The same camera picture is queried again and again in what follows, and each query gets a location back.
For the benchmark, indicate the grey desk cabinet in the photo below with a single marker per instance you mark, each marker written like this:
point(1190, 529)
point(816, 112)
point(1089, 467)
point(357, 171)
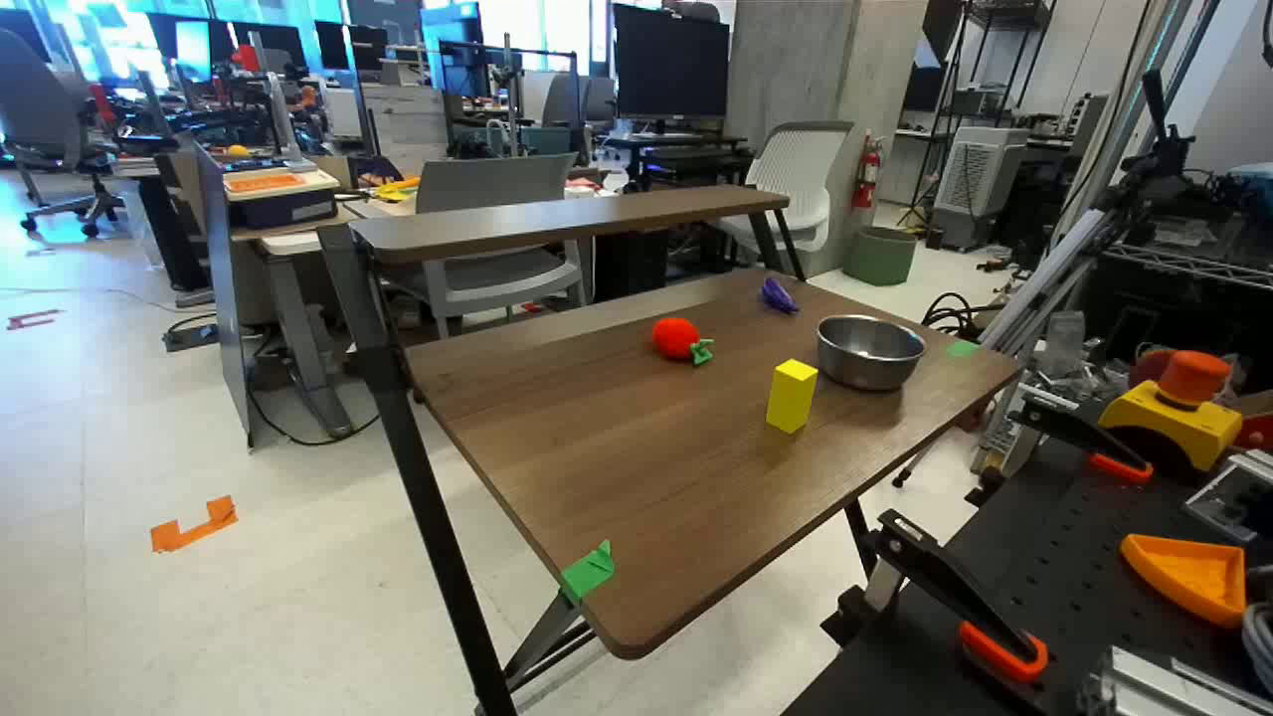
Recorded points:
point(229, 305)

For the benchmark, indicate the yellow rectangular block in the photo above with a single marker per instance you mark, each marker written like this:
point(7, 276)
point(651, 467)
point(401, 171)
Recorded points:
point(790, 399)

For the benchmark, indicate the red toy strawberry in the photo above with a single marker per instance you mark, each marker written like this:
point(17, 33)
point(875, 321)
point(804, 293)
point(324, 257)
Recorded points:
point(674, 338)

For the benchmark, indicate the black computer monitor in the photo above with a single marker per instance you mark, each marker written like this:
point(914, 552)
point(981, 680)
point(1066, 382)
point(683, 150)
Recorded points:
point(666, 66)

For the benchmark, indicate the dark swivel office chair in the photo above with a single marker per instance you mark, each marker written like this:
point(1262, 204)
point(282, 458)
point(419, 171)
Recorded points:
point(46, 112)

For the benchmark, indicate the yellow emergency stop button box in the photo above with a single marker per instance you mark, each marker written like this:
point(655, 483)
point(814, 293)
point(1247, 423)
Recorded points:
point(1175, 413)

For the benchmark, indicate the purple toy eggplant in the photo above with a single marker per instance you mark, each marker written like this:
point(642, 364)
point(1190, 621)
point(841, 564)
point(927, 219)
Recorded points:
point(776, 297)

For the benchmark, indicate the green tape marker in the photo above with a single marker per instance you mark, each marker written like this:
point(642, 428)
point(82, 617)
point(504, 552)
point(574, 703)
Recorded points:
point(960, 349)
point(587, 576)

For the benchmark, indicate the orange floor tape marker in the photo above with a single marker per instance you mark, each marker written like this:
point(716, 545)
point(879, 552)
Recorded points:
point(184, 529)

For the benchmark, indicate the red fire extinguisher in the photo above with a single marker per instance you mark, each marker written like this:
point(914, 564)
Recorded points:
point(867, 171)

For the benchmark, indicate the orange triangular plastic piece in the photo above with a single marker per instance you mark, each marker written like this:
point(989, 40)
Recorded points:
point(1190, 577)

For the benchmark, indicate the grey office chair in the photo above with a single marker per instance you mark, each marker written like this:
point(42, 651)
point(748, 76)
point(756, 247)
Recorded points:
point(500, 186)

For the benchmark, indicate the green bin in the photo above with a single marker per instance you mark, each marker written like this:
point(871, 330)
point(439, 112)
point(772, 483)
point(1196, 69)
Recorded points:
point(879, 257)

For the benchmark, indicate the long brown wooden desk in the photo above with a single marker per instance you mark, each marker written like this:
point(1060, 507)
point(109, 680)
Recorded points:
point(560, 216)

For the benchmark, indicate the black metal table frame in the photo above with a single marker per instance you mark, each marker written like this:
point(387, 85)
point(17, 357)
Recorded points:
point(439, 529)

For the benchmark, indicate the black perforated mounting board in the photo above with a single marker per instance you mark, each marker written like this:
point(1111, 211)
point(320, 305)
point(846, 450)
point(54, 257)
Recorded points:
point(1060, 558)

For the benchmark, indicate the white plastic chair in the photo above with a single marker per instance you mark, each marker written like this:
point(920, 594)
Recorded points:
point(801, 181)

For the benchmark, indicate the black box with orange lid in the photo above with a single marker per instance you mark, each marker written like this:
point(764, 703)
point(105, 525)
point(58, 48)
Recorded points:
point(281, 195)

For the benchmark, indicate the shiny metal bowl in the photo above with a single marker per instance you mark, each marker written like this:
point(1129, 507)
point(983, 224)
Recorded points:
point(867, 357)

